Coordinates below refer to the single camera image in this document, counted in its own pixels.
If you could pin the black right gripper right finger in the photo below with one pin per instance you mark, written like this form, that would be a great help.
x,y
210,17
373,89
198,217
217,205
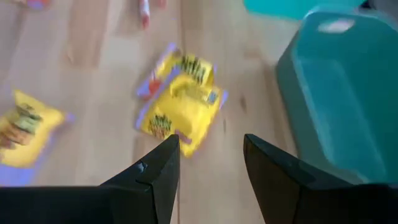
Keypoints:
x,y
280,193

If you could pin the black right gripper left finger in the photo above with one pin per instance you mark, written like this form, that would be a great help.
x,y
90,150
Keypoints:
x,y
149,193

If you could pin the yellow candy pack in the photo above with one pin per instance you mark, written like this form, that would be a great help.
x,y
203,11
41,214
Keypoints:
x,y
186,112
31,137
192,67

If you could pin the red white candy roll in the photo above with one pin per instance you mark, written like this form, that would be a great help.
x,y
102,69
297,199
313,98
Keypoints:
x,y
144,12

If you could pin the dark green plastic bin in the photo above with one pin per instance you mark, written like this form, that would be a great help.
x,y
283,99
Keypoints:
x,y
342,109

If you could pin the light teal translucent bin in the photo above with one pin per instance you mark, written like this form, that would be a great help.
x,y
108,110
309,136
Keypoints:
x,y
280,7

